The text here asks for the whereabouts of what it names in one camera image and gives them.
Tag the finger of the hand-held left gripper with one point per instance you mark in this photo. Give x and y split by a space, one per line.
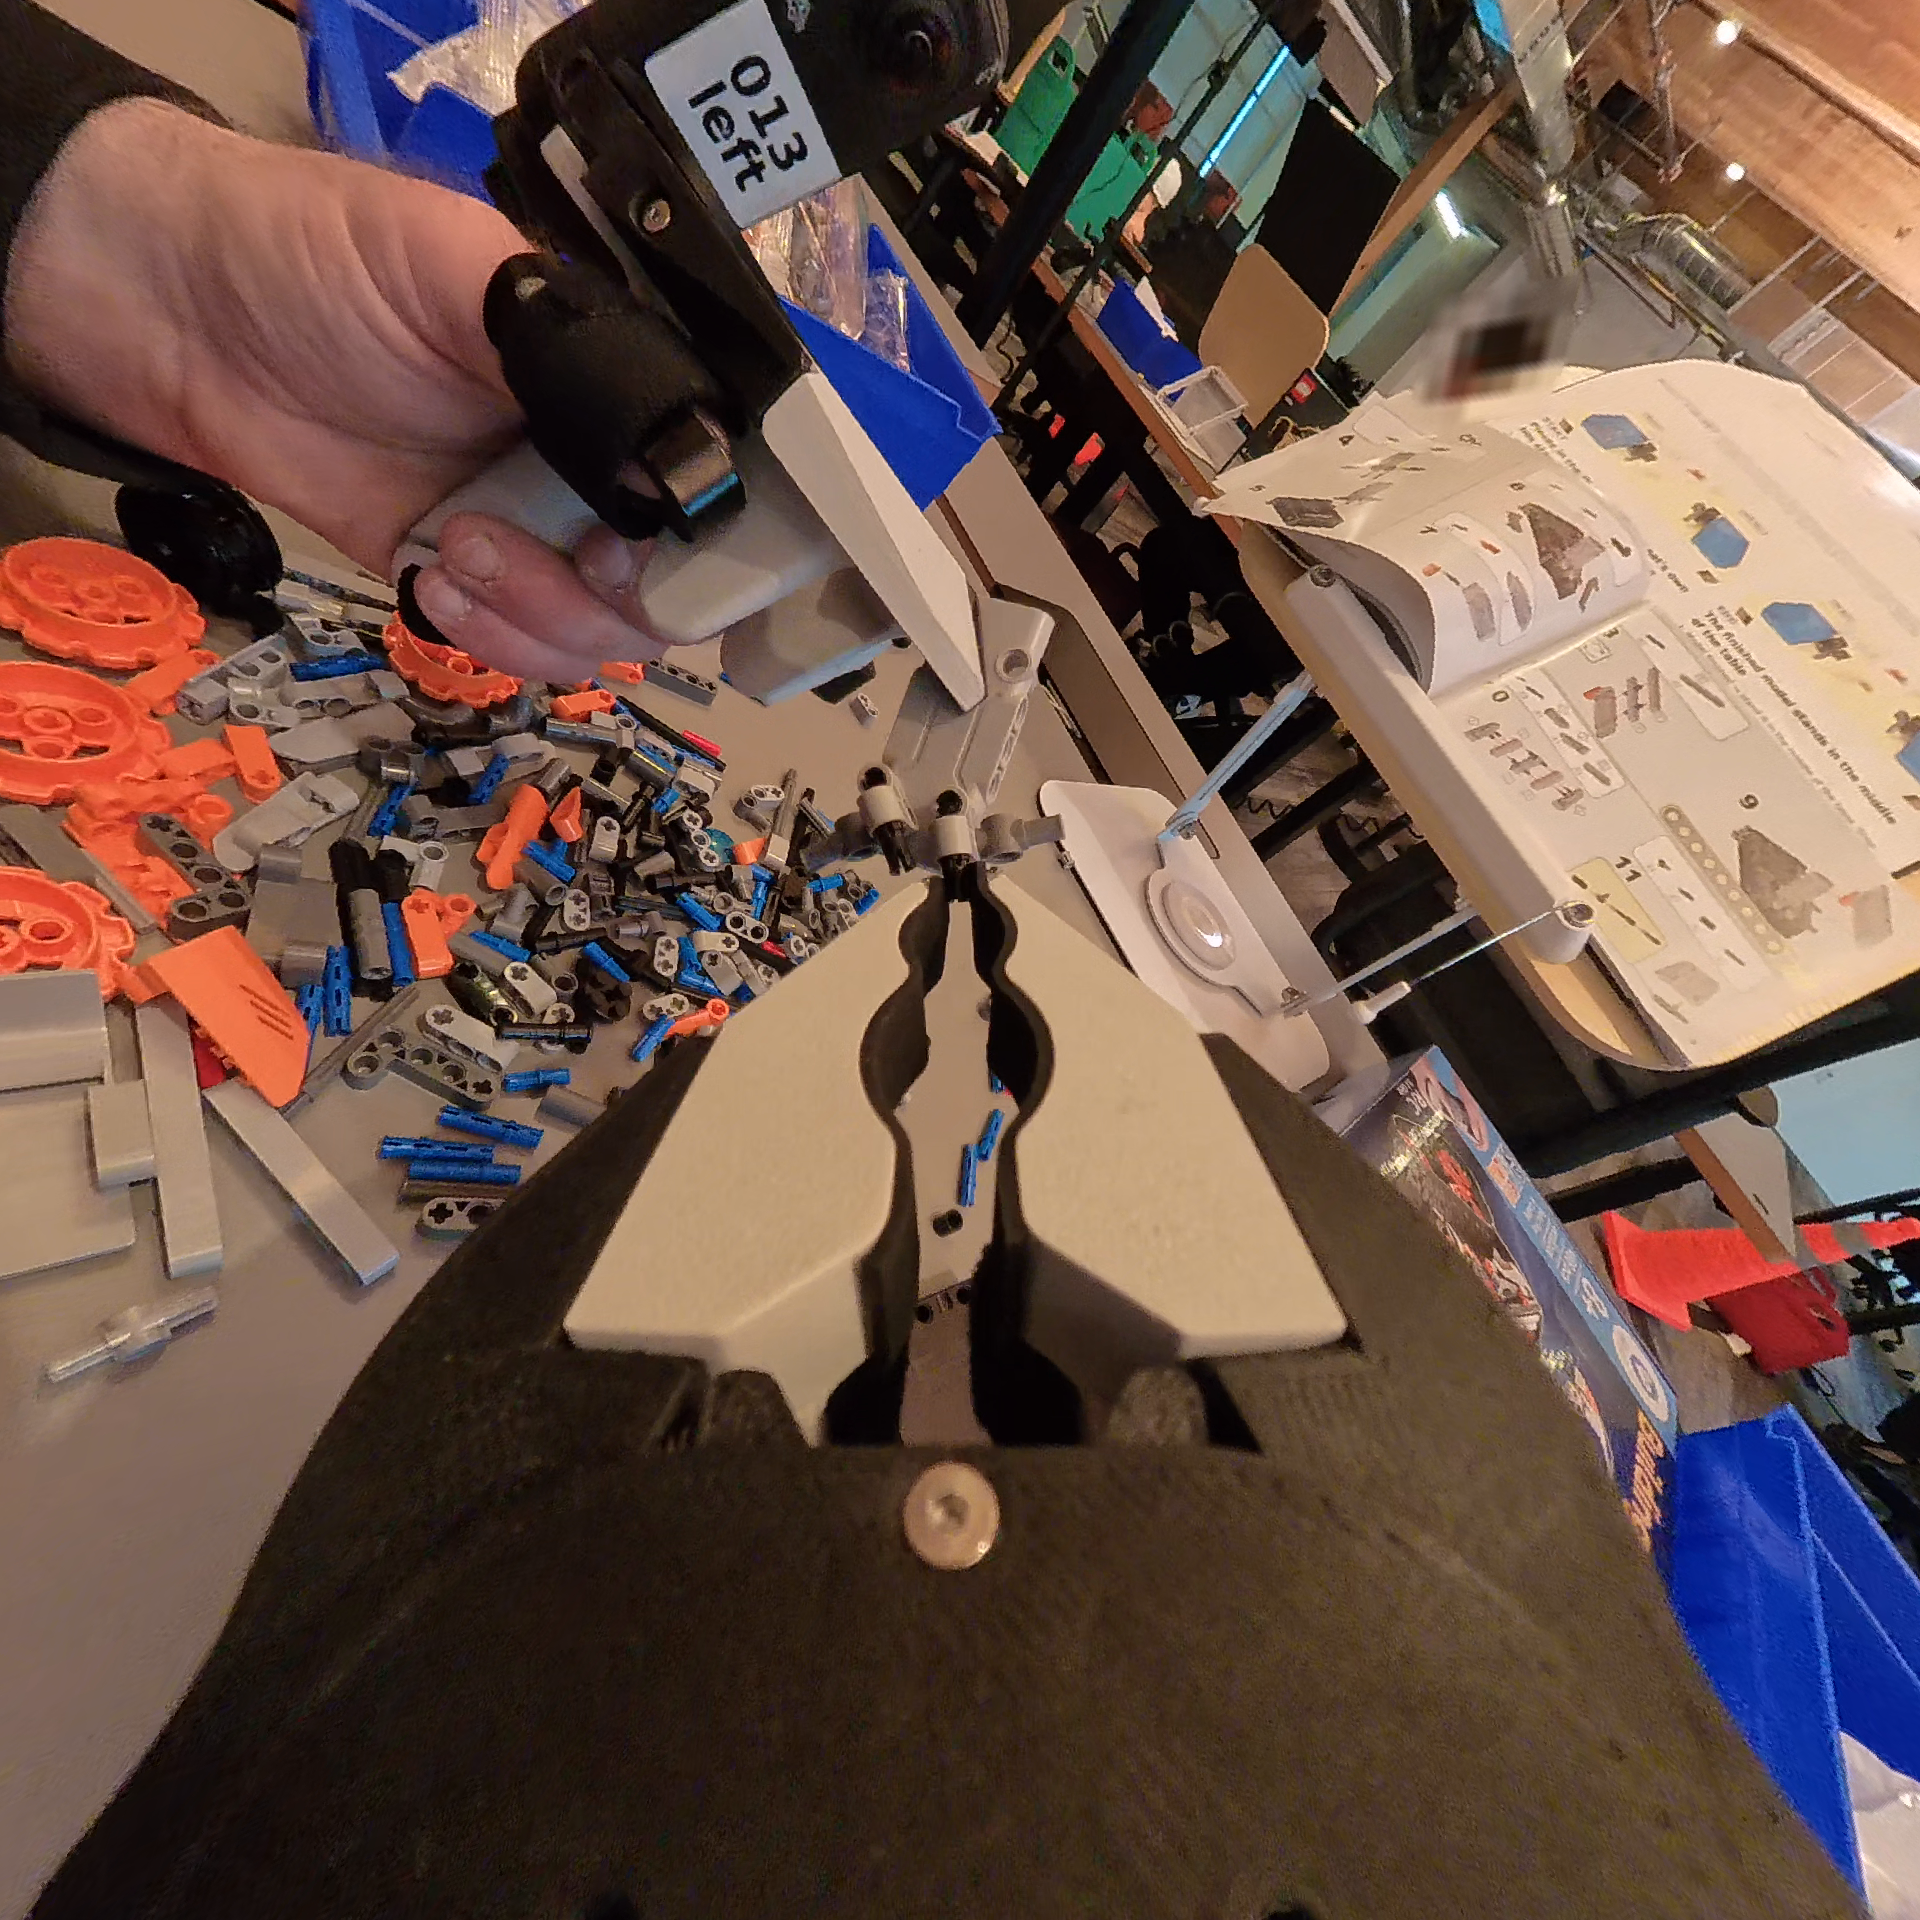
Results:
810 661
885 524

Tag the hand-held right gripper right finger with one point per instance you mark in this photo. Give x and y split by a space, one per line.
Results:
1185 1201

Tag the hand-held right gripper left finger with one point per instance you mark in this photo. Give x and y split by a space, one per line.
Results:
705 1201

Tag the grey panel assembly with connectors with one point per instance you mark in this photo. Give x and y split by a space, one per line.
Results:
975 750

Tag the pile of small building pieces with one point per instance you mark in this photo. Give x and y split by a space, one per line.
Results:
601 900

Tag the person's left forearm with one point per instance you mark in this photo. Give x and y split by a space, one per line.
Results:
61 74

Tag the person's left hand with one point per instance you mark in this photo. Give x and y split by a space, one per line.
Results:
271 330

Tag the blue tagged parts bin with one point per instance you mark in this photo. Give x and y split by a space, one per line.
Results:
900 404

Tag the dark blue robot kit box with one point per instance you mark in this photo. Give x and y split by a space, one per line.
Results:
1501 1244

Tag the white book stand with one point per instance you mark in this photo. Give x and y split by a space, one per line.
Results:
1094 871

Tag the pile of clear plastic bags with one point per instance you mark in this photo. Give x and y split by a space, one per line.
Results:
434 60

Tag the orange gear wheel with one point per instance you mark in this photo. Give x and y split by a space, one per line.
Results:
451 675
99 559
45 892

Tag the grey flat strip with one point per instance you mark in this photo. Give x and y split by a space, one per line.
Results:
181 1155
300 1185

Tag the beige chair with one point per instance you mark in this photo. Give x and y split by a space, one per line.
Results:
1268 315

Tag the orange vented panel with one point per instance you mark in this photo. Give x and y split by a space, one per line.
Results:
224 1005

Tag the black monitor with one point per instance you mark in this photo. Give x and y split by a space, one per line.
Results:
1334 195

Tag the black rubber tyre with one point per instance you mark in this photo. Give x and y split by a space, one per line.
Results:
194 532

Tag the grey cross axle connector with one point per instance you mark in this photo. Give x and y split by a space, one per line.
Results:
143 1328

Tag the grey flat panel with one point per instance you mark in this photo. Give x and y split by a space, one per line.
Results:
53 1035
61 1201

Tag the open instruction booklet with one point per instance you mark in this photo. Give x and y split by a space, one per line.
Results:
1651 675

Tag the orange plastic panels and gear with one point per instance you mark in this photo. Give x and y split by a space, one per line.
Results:
75 683

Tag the blue plastic bin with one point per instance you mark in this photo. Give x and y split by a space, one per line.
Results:
1784 1651

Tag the silver ventilation duct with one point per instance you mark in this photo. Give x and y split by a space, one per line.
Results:
1545 135

